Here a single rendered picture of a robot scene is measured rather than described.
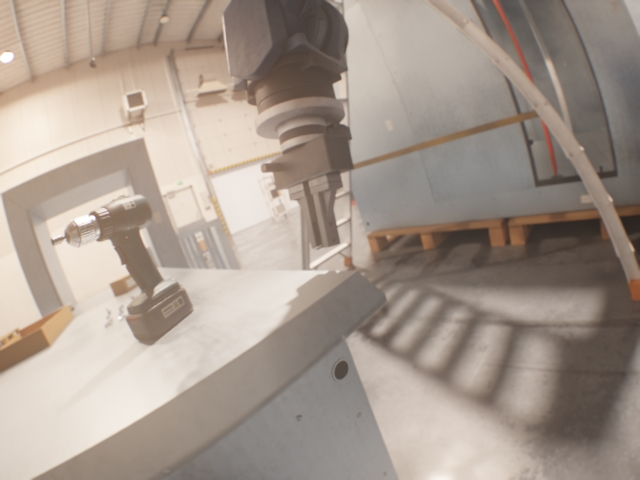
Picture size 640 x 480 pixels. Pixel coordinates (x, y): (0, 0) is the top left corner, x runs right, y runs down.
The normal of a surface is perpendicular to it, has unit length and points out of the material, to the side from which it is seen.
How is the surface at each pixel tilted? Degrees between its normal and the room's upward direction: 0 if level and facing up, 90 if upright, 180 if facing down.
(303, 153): 79
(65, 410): 0
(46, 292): 90
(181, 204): 90
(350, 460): 90
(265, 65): 151
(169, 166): 90
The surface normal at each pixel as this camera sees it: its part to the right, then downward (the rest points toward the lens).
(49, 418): -0.33, -0.92
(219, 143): 0.62, -0.06
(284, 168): -0.72, 0.20
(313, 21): -0.57, 0.18
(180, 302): 0.90, -0.25
